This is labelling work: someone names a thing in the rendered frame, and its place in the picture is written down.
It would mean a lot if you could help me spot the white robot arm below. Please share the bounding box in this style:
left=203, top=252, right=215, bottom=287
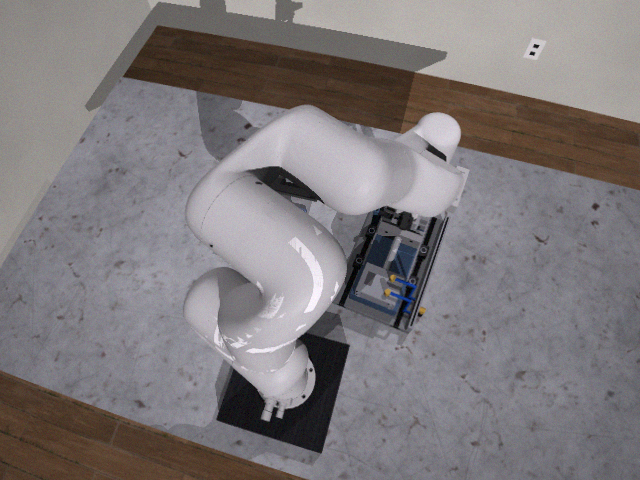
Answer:
left=183, top=105, right=470, bottom=422

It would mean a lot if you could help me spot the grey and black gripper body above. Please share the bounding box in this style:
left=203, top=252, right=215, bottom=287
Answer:
left=395, top=209, right=418, bottom=220

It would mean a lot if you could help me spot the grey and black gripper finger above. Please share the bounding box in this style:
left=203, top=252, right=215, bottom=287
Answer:
left=396, top=212, right=413, bottom=231

